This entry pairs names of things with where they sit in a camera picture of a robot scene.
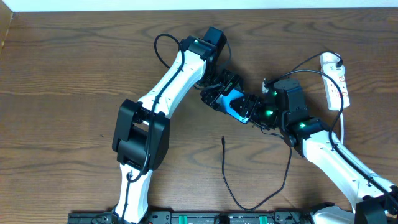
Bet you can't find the blue Galaxy smartphone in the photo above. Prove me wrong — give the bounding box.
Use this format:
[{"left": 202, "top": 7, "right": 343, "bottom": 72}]
[{"left": 216, "top": 89, "right": 249, "bottom": 124}]

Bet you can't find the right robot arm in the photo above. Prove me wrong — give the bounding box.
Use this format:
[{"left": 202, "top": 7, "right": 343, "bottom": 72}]
[{"left": 229, "top": 79, "right": 397, "bottom": 223}]

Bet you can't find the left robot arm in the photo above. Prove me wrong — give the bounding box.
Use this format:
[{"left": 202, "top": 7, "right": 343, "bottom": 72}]
[{"left": 112, "top": 27, "right": 249, "bottom": 223}]

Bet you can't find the white USB charger plug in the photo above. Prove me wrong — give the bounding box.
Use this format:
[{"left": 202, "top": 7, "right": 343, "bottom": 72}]
[{"left": 321, "top": 63, "right": 346, "bottom": 78}]

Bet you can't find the white power strip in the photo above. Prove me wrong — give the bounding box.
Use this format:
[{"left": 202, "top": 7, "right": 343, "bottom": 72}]
[{"left": 320, "top": 52, "right": 350, "bottom": 111}]

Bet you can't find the black USB charging cable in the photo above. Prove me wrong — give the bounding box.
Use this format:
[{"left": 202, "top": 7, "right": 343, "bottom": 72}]
[{"left": 221, "top": 51, "right": 344, "bottom": 212}]

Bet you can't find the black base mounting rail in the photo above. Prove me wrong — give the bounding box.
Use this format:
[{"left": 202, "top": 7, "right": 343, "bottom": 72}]
[{"left": 67, "top": 211, "right": 312, "bottom": 224}]

